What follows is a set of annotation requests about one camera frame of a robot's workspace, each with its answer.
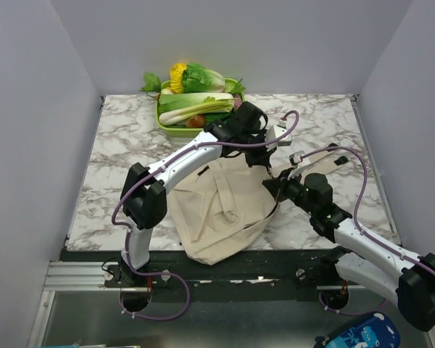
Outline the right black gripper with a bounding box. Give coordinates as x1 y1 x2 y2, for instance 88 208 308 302
262 167 316 216

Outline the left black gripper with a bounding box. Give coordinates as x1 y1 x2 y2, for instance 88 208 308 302
236 128 276 167

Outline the beige canvas backpack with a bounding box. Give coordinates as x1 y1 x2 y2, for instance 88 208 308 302
168 143 349 266

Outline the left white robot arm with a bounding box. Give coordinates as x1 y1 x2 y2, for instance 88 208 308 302
112 101 276 286

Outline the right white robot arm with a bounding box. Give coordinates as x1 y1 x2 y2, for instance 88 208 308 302
262 173 435 332

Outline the green vegetable tray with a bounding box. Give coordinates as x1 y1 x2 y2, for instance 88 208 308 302
155 78 246 137

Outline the brown mushroom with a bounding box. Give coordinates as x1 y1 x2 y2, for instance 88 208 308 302
186 115 207 128

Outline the green leafy lettuce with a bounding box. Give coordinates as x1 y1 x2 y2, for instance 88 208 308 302
181 62 225 93

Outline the napa cabbage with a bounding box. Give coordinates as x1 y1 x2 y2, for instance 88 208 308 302
157 93 236 126

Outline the yellow corn flower vegetable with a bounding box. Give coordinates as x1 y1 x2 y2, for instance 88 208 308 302
170 63 187 94

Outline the blue pencil case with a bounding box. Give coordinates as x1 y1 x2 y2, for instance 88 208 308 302
314 312 401 348

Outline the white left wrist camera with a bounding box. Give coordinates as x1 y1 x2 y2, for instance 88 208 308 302
265 125 292 151

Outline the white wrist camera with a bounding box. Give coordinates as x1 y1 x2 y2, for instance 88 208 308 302
287 151 310 179
265 125 292 151

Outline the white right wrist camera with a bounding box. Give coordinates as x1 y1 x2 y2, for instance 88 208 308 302
287 151 310 179

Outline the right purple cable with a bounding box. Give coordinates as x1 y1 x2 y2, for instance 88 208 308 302
293 146 435 316

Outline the purple cable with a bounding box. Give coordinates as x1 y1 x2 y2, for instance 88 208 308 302
111 110 300 321
293 146 435 316

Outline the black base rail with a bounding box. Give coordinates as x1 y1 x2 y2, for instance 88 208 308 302
59 247 358 307

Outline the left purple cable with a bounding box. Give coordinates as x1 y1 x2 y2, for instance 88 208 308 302
111 110 300 321

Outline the aluminium frame rail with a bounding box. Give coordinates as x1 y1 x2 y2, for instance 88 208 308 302
29 250 435 347

